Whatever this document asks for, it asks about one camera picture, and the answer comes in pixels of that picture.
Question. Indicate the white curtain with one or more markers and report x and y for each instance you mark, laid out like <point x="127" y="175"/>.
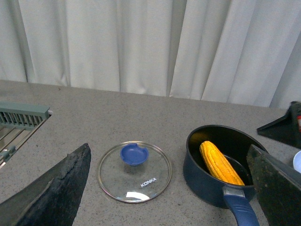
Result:
<point x="232" y="51"/>

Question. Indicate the dark blue saucepan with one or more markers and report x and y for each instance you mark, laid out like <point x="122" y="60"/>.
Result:
<point x="234" y="145"/>

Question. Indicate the light blue plate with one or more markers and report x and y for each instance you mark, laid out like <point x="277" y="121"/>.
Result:
<point x="297" y="162"/>

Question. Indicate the green dish drying rack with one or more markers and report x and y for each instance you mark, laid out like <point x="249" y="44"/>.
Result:
<point x="18" y="122"/>

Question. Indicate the yellow corn cob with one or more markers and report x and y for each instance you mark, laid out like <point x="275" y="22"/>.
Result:
<point x="218" y="166"/>

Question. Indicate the glass lid with blue knob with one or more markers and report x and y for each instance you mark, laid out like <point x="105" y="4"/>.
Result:
<point x="134" y="172"/>

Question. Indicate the left gripper black finger camera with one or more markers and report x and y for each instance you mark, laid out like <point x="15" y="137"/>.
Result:
<point x="286" y="129"/>
<point x="278" y="188"/>
<point x="53" y="199"/>

